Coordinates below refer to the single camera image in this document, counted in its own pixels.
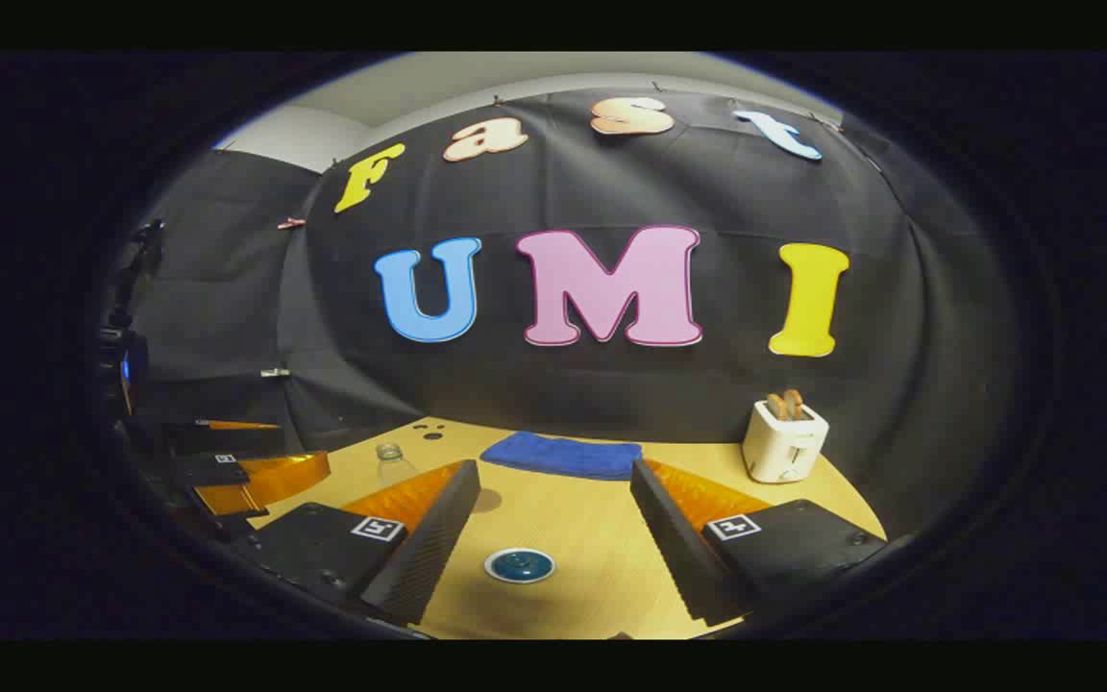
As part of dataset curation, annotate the clear plastic water bottle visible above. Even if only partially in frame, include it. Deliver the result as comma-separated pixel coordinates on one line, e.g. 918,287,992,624
376,442,420,486

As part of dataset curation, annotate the black backdrop cloth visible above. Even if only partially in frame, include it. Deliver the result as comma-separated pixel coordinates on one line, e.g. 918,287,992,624
97,86,1035,539

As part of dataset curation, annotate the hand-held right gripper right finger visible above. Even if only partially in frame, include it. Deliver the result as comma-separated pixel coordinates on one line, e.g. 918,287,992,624
630,458,889,628

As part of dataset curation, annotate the white toaster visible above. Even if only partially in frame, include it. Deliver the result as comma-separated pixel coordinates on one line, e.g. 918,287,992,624
742,399,830,484

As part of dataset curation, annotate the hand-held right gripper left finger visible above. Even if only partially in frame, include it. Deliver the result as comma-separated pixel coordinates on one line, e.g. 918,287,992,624
232,459,482,626

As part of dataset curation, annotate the blue folded towel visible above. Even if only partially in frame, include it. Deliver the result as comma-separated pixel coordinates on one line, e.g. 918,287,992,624
480,431,644,482

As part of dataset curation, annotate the white teacup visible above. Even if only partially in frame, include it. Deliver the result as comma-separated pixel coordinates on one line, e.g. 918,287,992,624
483,547,557,585

